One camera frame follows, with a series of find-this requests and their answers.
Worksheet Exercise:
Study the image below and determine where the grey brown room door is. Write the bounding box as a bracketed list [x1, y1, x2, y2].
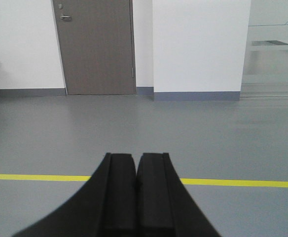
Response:
[52, 0, 136, 95]

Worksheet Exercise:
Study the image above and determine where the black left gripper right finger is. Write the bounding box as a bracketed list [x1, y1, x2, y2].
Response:
[137, 153, 220, 237]

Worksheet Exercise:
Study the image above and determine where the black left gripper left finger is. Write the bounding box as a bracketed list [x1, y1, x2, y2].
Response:
[15, 153, 136, 237]

